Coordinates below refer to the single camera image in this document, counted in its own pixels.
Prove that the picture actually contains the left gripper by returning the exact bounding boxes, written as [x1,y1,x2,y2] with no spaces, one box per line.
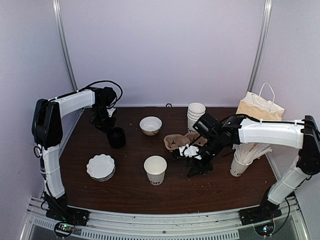
[92,104,117,135]

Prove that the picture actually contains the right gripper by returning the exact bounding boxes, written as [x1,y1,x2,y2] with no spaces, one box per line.
[184,135,224,179]

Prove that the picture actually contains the cardboard cup carrier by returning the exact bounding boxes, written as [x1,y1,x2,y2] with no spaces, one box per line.
[163,131,208,152]

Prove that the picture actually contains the single white paper cup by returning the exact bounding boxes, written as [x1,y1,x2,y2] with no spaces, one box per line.
[143,155,167,186]

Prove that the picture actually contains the stack of white paper cups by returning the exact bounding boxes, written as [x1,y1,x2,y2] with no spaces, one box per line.
[187,102,206,133]

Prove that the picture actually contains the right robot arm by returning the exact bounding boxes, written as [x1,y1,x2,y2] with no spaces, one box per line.
[179,113,320,221]

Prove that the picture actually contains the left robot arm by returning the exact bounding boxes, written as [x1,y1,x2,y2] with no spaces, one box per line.
[31,82,123,199]

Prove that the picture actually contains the stack of black lids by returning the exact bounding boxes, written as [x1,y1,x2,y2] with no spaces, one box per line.
[106,127,126,149]

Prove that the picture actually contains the paper cup holding straws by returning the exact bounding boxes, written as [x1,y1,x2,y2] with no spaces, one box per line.
[230,151,253,177]

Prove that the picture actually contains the white round bowl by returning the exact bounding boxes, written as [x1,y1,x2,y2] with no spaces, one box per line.
[139,116,162,136]

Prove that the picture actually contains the brown paper bag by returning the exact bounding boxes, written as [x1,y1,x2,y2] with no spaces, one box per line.
[236,88,285,121]

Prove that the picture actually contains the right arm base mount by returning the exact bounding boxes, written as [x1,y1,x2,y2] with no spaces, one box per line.
[239,200,282,237]

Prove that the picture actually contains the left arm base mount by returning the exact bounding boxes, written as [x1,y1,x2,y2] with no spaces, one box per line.
[46,202,90,239]

